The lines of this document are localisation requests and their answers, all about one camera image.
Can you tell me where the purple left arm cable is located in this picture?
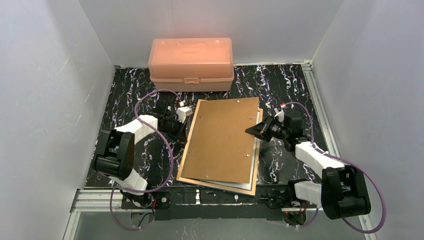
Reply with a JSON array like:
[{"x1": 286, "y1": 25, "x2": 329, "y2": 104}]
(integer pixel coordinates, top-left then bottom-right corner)
[{"x1": 109, "y1": 89, "x2": 186, "y2": 232}]

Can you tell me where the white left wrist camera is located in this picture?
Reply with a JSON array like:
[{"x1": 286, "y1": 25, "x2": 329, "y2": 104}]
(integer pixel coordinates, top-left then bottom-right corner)
[{"x1": 176, "y1": 106, "x2": 193, "y2": 123}]

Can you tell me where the hot air balloon photo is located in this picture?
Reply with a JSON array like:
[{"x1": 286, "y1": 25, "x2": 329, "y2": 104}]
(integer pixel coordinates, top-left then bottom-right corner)
[{"x1": 196, "y1": 108, "x2": 263, "y2": 196}]

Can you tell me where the brown cardboard backing board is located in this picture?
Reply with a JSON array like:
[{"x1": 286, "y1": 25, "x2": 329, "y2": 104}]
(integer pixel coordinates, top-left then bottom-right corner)
[{"x1": 178, "y1": 97, "x2": 259, "y2": 184}]

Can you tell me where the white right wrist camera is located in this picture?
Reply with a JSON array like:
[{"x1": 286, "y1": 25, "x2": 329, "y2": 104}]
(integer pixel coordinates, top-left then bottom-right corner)
[{"x1": 274, "y1": 108, "x2": 285, "y2": 123}]

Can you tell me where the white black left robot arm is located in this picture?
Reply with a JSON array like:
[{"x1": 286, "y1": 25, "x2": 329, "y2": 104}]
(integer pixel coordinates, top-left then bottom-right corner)
[{"x1": 90, "y1": 100, "x2": 193, "y2": 196}]

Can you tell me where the blue wooden picture frame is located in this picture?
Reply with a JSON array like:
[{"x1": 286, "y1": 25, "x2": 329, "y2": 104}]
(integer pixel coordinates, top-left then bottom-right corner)
[{"x1": 175, "y1": 98, "x2": 264, "y2": 197}]

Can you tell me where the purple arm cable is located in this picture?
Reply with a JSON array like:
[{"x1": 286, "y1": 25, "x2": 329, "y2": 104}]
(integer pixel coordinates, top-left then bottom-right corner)
[
  {"x1": 279, "y1": 101, "x2": 388, "y2": 235},
  {"x1": 109, "y1": 89, "x2": 186, "y2": 232}
]

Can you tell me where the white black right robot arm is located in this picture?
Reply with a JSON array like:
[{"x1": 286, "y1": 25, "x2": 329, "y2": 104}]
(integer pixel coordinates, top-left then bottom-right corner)
[{"x1": 245, "y1": 111, "x2": 371, "y2": 220}]

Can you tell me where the aluminium right side rail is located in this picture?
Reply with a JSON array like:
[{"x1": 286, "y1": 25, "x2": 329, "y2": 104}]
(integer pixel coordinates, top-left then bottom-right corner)
[{"x1": 300, "y1": 60, "x2": 340, "y2": 157}]

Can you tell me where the aluminium front mounting rail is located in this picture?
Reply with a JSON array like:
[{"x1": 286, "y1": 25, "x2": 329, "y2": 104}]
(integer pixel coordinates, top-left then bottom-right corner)
[{"x1": 69, "y1": 187, "x2": 369, "y2": 213}]

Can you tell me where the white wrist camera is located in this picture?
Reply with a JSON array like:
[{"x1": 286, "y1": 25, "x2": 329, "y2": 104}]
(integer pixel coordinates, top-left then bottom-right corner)
[
  {"x1": 176, "y1": 106, "x2": 193, "y2": 123},
  {"x1": 274, "y1": 108, "x2": 285, "y2": 123}
]

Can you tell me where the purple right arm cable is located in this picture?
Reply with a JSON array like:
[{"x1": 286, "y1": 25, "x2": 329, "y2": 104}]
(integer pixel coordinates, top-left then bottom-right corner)
[{"x1": 279, "y1": 101, "x2": 388, "y2": 235}]

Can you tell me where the translucent pink plastic storage box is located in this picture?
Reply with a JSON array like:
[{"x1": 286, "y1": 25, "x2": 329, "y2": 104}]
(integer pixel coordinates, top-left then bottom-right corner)
[{"x1": 148, "y1": 37, "x2": 235, "y2": 92}]

